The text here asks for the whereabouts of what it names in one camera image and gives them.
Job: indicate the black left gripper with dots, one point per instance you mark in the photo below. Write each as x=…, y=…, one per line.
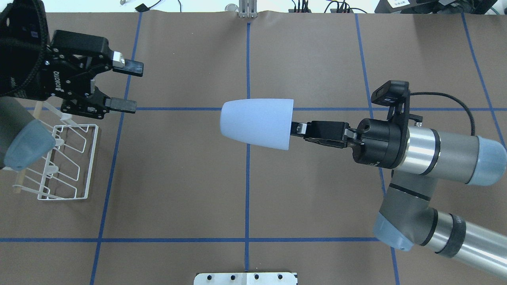
x=59, y=81

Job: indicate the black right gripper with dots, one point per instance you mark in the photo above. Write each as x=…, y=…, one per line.
x=378, y=143

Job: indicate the white wire cup holder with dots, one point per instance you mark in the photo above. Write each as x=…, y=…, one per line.
x=65, y=172

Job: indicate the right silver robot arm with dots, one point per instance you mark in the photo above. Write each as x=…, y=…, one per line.
x=421, y=160

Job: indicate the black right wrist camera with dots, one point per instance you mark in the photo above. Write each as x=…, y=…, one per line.
x=391, y=93

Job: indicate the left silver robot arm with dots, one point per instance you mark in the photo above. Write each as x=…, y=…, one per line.
x=24, y=139

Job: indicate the light blue plastic cup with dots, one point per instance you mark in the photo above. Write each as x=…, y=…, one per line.
x=260, y=122

